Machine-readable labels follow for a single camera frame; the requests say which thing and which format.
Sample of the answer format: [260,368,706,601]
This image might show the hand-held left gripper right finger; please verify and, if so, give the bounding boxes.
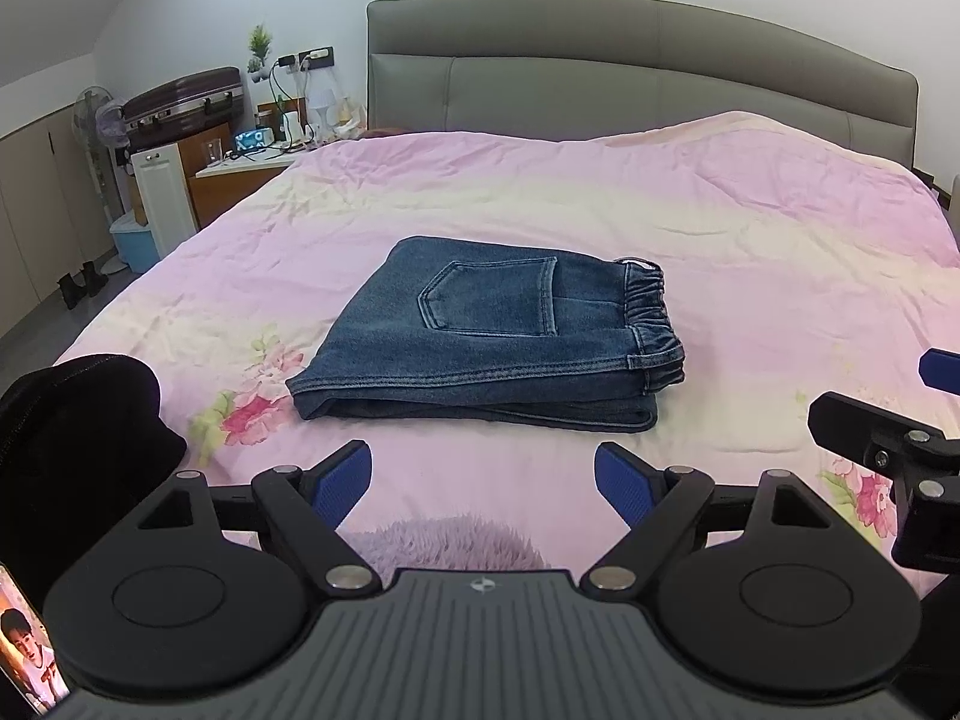
[579,441,830,592]

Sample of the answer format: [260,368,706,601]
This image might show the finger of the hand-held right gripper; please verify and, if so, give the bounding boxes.
[919,349,960,393]
[808,390,960,571]

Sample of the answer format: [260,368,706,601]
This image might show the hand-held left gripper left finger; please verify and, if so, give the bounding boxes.
[135,440,380,593]

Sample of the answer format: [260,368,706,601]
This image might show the blue denim pants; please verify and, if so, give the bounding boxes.
[285,235,687,434]

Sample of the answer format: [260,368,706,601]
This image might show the purple fluffy cloth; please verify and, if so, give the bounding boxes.
[341,516,553,589]

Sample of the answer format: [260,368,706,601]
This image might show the black cloth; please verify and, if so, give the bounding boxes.
[0,355,188,605]

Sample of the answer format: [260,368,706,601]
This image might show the pink floral blanket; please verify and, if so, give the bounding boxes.
[52,111,960,578]

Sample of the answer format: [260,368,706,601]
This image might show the wooden nightstand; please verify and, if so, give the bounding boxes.
[186,120,302,230]

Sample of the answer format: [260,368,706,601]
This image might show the light blue plastic bin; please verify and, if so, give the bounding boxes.
[109,211,162,275]

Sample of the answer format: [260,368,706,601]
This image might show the white cabinet panel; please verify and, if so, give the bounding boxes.
[131,141,200,260]

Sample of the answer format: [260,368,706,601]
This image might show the smartphone with lit screen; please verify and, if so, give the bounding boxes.
[0,562,73,718]

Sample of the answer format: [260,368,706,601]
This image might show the white table lamp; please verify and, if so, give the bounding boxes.
[310,88,337,143]

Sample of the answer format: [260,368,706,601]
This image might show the beige built-in cabinet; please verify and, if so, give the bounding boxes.
[0,106,115,338]

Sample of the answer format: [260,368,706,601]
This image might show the grey padded headboard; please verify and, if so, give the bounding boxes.
[366,0,920,166]

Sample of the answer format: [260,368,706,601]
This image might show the dark maroon suitcase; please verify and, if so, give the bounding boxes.
[120,67,245,152]

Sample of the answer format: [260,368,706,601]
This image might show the standing fan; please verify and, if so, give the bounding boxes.
[71,82,130,275]

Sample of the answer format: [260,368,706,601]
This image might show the small potted plant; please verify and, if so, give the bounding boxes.
[246,24,273,82]

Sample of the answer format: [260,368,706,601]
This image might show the wall socket with plugs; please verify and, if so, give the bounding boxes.
[274,47,335,73]

